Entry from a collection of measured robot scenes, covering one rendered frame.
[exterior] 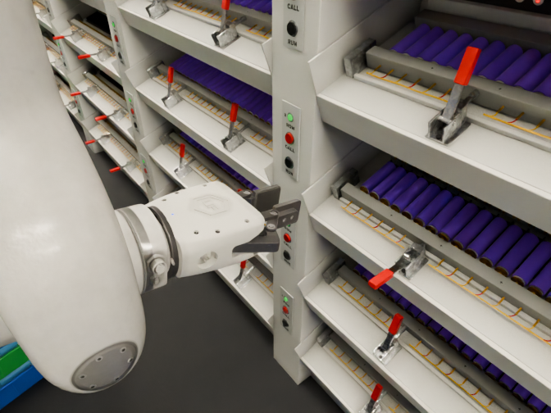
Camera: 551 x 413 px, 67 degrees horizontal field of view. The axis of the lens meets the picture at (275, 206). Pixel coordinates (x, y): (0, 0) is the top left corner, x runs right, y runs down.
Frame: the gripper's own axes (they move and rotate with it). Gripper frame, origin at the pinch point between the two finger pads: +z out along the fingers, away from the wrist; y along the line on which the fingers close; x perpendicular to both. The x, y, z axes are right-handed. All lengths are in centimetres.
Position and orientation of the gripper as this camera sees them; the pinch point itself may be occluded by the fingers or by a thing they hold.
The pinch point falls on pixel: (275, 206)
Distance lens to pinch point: 50.4
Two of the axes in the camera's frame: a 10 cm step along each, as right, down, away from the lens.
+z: 7.7, -2.4, 5.9
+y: -6.3, -4.7, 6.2
